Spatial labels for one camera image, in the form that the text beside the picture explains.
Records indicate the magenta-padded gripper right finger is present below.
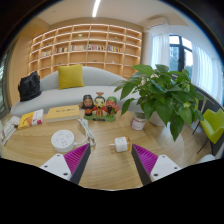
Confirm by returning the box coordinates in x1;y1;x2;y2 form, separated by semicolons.
130;143;183;186

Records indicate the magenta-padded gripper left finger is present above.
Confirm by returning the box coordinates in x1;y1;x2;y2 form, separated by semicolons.
39;143;92;185

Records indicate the white charger with orange rim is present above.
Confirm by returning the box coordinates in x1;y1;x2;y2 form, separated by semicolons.
108;135;132;154

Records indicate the round white power strip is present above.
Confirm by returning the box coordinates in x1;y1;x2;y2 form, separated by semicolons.
50;129;76;154

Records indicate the small white jar pink label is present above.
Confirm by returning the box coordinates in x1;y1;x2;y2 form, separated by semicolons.
130;111;148;131

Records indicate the large yellow book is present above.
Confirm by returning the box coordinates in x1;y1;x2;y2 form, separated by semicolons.
45;104;81;123

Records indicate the lime green chair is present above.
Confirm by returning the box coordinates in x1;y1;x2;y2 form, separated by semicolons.
191;108;224;156

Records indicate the grey curved sofa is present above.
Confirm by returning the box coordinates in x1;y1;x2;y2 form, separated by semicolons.
9;65;141;118

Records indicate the colourful three-figure figurine set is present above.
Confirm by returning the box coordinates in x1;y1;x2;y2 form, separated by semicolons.
78;91;120;123

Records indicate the green potted plant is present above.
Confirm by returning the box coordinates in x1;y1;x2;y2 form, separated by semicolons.
113;63;205;142

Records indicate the black bag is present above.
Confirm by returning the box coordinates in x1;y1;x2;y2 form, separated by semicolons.
17;70;43;103

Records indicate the yellow cushion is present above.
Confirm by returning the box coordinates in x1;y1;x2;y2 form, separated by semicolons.
56;63;86;90

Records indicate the white sheer curtain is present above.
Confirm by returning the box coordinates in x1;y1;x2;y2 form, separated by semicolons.
191;43;224;104
151;33;171;71

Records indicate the dark-framed window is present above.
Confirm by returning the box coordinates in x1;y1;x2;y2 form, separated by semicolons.
168;34;194;81

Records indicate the wooden shelf unit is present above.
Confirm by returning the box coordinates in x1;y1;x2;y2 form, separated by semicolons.
27;23;143;80

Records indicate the white air conditioner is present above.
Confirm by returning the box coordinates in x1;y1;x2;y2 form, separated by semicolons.
147;16;169;29

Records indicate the long ceiling light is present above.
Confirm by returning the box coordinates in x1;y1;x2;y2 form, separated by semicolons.
91;0;102;18

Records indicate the white power cable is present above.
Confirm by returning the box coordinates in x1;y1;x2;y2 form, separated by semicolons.
73;117;97;148

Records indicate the glass door with dark frame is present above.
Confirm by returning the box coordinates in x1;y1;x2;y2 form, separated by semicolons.
0;56;9;116

